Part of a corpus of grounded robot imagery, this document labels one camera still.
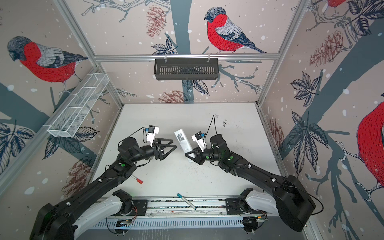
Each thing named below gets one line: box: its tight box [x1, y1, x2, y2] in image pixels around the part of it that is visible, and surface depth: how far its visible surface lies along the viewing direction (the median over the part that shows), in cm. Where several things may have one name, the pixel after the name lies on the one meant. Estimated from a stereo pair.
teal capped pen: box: [176, 193, 197, 210], surface depth 77 cm
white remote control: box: [174, 128, 193, 154], surface depth 74 cm
